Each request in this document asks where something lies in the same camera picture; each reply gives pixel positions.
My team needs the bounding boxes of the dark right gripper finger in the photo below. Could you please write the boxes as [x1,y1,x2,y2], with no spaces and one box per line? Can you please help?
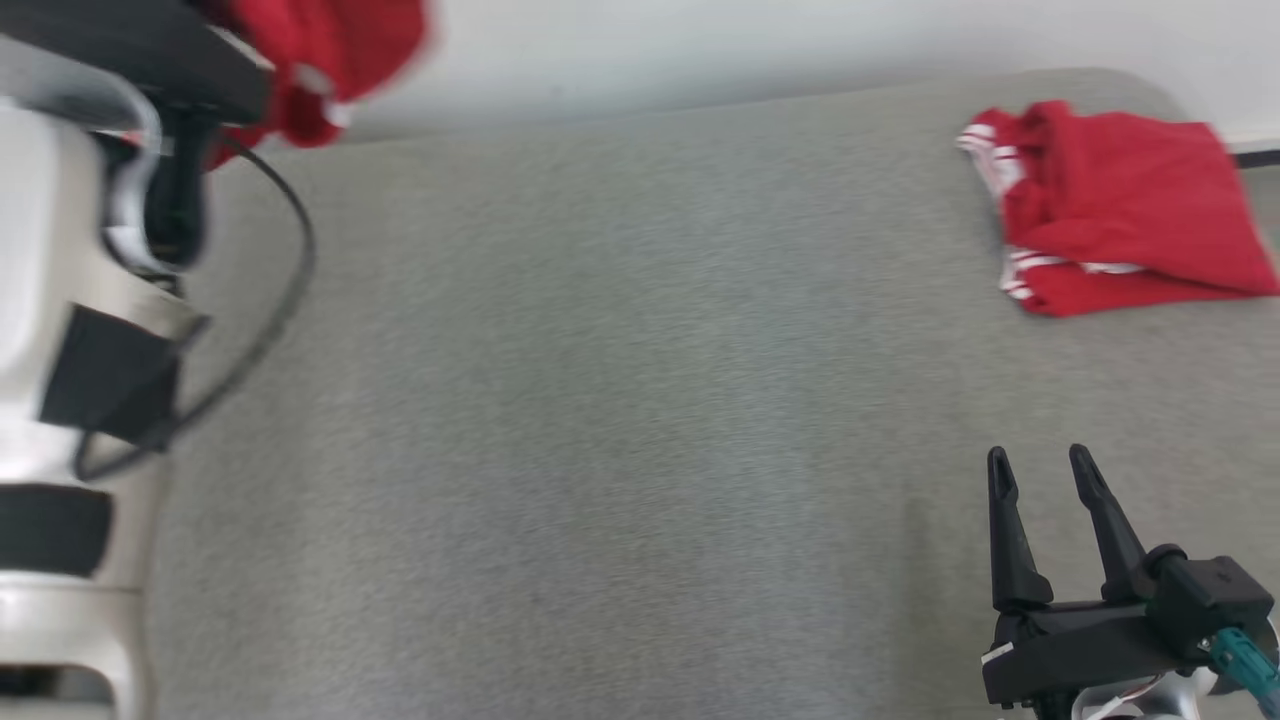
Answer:
[1068,444,1151,601]
[987,446,1054,613]

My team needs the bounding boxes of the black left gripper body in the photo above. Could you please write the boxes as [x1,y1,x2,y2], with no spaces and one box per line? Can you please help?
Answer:
[0,0,276,126]

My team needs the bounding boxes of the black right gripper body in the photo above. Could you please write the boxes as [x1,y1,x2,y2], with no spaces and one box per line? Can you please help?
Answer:
[982,595,1207,711]

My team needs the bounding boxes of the red shorts with white stripe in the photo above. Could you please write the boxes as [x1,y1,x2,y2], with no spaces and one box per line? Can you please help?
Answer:
[195,0,433,169]

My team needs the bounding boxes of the red jersey with number print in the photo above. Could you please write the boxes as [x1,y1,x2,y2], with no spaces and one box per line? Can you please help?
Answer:
[958,100,1280,319]

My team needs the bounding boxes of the black cable with teal plug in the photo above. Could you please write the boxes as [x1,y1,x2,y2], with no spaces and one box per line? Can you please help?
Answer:
[1208,628,1280,717]

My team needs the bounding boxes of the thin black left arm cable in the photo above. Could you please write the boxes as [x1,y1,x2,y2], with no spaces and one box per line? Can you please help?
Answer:
[75,135,317,483]

